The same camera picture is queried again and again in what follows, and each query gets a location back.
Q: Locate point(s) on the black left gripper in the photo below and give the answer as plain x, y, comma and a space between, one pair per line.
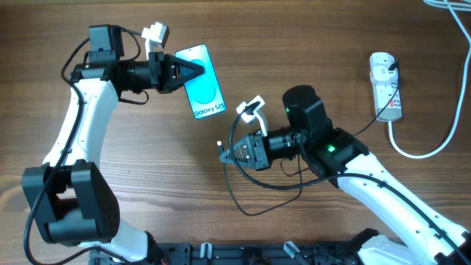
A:
157, 62

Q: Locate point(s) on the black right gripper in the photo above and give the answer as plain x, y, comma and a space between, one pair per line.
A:
259, 154

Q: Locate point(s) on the Galaxy S25 smartphone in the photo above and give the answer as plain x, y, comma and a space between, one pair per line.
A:
204, 93

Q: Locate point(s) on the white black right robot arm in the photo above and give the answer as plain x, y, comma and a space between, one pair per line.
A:
335, 155

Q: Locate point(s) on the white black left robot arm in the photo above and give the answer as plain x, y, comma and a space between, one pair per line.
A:
70, 201

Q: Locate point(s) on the white charger plug adapter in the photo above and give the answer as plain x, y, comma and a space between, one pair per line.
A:
381, 75

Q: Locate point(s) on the white power strip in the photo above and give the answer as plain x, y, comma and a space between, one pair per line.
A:
386, 97

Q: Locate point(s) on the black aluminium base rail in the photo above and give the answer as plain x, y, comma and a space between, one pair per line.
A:
330, 252

